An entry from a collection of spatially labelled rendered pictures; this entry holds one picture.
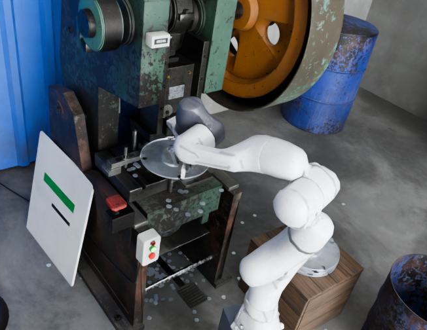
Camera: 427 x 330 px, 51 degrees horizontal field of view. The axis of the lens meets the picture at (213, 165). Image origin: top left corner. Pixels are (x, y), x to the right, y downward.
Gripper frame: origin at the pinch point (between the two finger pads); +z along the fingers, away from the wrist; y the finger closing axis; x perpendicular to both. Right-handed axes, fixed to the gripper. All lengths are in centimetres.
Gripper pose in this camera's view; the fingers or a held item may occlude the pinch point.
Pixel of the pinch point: (183, 171)
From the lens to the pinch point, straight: 171.7
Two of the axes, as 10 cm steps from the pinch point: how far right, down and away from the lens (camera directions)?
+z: -1.2, 5.8, 8.1
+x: 1.2, -8.0, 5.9
